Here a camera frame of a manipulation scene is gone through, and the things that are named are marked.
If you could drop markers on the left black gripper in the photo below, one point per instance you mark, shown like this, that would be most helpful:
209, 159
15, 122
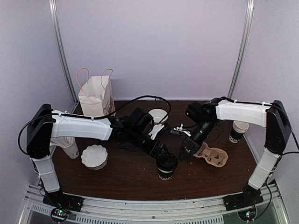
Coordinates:
154, 153

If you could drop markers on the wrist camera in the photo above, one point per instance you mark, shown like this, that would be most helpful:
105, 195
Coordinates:
158, 129
180, 131

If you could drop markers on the brown cardboard cup carrier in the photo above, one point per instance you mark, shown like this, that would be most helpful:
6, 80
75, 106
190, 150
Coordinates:
212, 155

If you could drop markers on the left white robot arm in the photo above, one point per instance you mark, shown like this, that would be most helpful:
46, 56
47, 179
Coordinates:
48, 123

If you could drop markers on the black lidded coffee cup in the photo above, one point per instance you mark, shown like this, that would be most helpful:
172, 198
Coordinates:
166, 167

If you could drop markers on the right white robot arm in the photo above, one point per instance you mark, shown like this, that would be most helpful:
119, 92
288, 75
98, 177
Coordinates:
271, 116

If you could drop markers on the aluminium front rail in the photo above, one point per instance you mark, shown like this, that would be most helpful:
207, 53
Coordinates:
209, 210

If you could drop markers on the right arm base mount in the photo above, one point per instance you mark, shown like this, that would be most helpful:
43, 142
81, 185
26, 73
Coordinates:
241, 200

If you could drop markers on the white fluted dish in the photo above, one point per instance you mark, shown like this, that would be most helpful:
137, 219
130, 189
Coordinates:
95, 157

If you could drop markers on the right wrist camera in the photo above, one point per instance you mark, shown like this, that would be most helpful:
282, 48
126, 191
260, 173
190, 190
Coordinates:
180, 131

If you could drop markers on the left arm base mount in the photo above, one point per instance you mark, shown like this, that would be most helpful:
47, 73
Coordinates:
64, 201

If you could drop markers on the left aluminium frame post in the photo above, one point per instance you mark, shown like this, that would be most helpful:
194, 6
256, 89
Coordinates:
61, 51

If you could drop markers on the white paper takeout bag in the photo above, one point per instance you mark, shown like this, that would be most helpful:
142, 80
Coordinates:
96, 95

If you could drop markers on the right aluminium frame post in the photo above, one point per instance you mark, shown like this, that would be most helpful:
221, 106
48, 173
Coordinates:
242, 49

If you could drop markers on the aluminium frame post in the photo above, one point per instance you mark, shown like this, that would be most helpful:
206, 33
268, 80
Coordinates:
61, 51
242, 49

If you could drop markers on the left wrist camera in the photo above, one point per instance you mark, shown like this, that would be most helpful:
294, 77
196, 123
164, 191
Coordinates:
158, 129

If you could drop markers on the white cup holding straws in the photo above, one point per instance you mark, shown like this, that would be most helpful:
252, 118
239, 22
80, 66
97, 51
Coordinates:
68, 144

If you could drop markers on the white ceramic bowl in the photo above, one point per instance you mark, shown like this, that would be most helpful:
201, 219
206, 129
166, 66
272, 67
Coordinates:
160, 116

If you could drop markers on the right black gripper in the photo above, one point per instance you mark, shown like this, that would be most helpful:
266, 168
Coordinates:
193, 146

